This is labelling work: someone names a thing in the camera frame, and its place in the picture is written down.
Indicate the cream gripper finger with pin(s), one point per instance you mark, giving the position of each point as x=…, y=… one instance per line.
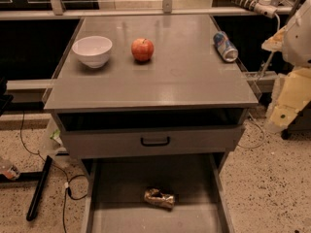
x=291, y=94
x=275, y=42

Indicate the crushed orange soda can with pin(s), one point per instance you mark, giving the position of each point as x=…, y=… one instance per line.
x=156, y=197

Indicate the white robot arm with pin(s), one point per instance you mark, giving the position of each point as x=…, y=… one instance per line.
x=297, y=39

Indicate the blue and silver soda can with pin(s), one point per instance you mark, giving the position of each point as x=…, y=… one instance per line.
x=225, y=47

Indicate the grey drawer cabinet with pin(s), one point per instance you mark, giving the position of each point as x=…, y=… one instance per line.
x=185, y=73

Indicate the open grey middle drawer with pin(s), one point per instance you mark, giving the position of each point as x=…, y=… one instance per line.
x=115, y=201

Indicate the white striped handheld device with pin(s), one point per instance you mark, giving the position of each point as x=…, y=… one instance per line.
x=261, y=7

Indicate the red apple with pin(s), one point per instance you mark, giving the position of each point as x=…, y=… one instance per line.
x=142, y=49

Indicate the white ceramic bowl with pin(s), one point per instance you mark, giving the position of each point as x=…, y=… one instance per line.
x=93, y=51

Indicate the clear plastic bag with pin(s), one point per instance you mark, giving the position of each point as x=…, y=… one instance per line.
x=53, y=147

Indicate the black metal floor bar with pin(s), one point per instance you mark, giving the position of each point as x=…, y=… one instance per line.
x=33, y=208

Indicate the grey metal rail beam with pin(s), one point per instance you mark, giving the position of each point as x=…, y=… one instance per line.
x=74, y=14

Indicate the grey top drawer black handle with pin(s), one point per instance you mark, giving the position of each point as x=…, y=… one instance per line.
x=95, y=135

